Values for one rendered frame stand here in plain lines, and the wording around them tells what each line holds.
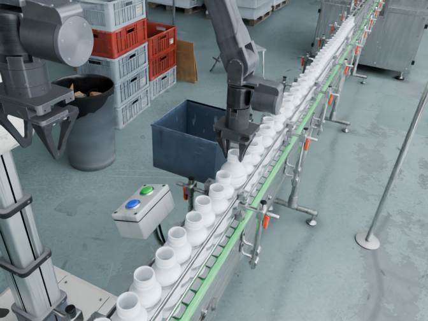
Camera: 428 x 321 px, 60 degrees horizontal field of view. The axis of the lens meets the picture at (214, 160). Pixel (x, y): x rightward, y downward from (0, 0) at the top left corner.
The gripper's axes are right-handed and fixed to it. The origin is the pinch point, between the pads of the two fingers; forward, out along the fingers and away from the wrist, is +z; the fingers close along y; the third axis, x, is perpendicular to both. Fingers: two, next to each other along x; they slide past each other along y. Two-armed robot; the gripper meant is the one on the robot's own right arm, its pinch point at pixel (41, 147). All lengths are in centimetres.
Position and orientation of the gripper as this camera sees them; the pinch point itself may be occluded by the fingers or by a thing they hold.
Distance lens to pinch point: 60.8
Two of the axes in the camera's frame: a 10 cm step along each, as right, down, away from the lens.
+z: -0.6, 8.4, 5.5
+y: 9.0, 2.8, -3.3
